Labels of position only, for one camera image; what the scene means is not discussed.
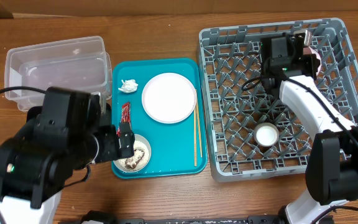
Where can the grey dishwasher rack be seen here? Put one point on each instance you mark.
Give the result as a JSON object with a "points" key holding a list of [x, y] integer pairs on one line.
{"points": [[228, 57]]}

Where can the clear plastic bin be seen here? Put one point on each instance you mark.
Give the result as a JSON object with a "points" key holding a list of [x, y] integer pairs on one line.
{"points": [[78, 64]]}

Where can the bowl with rice leftovers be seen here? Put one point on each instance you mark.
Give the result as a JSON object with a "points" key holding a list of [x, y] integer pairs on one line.
{"points": [[141, 157]]}

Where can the small white cup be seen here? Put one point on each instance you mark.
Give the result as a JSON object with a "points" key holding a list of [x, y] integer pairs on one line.
{"points": [[266, 134]]}

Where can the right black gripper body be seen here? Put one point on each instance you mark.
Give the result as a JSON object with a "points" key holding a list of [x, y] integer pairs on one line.
{"points": [[312, 62]]}

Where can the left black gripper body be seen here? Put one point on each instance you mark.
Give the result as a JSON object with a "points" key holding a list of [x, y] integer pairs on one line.
{"points": [[109, 147]]}

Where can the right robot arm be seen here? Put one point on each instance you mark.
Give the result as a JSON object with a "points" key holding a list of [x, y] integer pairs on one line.
{"points": [[289, 69]]}

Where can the crumpled white napkin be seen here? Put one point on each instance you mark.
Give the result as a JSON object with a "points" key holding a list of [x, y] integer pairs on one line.
{"points": [[128, 86]]}

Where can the white round plate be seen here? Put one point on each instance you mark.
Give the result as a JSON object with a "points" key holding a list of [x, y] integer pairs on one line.
{"points": [[169, 98]]}

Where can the teal serving tray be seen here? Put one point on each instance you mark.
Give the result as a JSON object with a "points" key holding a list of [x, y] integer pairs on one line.
{"points": [[171, 144]]}

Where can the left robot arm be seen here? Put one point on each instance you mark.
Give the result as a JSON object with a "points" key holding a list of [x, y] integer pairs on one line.
{"points": [[70, 131]]}

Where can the red snack wrapper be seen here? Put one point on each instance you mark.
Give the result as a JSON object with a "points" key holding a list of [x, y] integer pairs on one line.
{"points": [[125, 117]]}

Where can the pink bowl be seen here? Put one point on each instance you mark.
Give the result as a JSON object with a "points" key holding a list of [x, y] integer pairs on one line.
{"points": [[310, 51]]}

